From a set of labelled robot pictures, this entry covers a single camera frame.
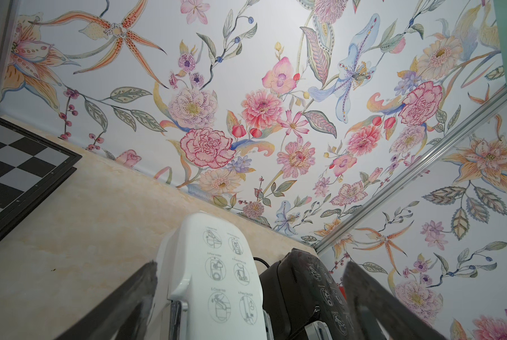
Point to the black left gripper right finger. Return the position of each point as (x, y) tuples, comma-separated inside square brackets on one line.
[(374, 310)]

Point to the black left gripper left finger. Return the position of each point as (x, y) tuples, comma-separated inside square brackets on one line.
[(124, 314)]

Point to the black coffee machine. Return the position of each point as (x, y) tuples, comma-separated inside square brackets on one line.
[(303, 301)]

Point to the white coffee machine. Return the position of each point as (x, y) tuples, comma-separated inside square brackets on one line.
[(208, 286)]

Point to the black white chessboard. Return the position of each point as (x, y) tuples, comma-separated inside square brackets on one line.
[(31, 169)]

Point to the aluminium frame post right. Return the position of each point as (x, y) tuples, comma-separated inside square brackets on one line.
[(486, 112)]

